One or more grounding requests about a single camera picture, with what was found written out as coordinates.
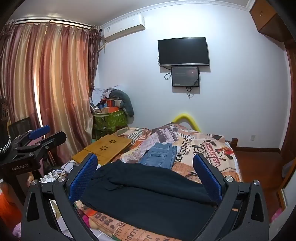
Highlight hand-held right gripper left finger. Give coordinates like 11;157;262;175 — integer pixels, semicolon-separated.
20;152;100;241

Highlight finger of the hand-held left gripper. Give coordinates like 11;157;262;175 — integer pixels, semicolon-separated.
16;131;67;160
23;125;50;142

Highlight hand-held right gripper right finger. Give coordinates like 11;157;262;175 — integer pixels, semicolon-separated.
193;153;270;241

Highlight dark teal pants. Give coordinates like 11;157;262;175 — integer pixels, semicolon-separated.
80;159;219;237

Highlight black mesh chair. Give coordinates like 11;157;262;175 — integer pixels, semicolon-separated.
8;117;33;137

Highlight printed bed cover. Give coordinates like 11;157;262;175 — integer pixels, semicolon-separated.
59;123;243;241

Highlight white power strip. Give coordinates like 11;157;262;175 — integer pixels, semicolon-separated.
40;170;70;183

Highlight bamboo folding table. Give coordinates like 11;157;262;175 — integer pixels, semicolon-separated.
72;136;132;163

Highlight blue jeans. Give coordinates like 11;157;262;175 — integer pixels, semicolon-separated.
138;142;177;169

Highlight striped pink curtain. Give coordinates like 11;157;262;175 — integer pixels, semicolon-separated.
0;22;102;176

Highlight green storage bag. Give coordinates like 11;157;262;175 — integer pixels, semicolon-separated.
92;108;129;139

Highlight pile of clothes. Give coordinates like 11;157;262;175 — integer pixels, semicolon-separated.
89;85;125;114

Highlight yellow foam tube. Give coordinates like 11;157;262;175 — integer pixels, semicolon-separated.
173;113;201;133

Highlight orange red box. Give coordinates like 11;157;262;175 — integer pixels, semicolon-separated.
103;99;123;114

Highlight grey plush toy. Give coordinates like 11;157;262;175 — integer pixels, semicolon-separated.
109;90;134;117

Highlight small black monitor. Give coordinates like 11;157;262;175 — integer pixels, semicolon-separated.
171;66;200;88

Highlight white air conditioner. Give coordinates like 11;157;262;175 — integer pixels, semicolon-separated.
101;14;146;42

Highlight wooden wardrobe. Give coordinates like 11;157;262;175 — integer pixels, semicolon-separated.
246;0;296;42

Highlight black white braided cord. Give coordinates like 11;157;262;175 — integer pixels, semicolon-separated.
0;136;12;154

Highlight black cable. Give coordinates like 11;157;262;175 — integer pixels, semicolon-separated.
158;56;173;80
186;79;200;99

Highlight wooden door frame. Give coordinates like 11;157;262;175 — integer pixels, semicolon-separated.
277;39;296;209

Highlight curtain rail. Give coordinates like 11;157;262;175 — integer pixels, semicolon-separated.
13;17;102;30

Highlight black wall television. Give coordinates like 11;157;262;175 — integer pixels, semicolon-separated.
158;37;210;67

